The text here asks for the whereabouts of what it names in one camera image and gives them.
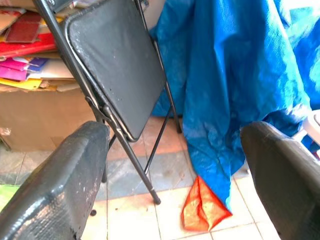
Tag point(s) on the black folding metal chair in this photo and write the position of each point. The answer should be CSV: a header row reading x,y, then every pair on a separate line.
x,y
117,72

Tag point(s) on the brown cardboard box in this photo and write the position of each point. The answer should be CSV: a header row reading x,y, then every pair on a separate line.
x,y
42,117

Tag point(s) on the green cloth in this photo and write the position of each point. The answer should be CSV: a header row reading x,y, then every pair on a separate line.
x,y
7,195

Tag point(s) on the blue plastic tarpaulin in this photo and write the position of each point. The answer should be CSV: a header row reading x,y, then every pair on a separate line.
x,y
225,82

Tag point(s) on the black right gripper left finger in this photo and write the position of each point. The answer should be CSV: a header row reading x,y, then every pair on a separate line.
x,y
57,190

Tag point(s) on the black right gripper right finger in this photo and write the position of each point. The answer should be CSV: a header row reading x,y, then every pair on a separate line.
x,y
287,180

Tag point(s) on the white plastic stool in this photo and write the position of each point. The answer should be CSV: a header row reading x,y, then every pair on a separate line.
x,y
312,127

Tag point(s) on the stack of coloured paper sheets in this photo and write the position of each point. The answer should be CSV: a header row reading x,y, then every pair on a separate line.
x,y
27,47

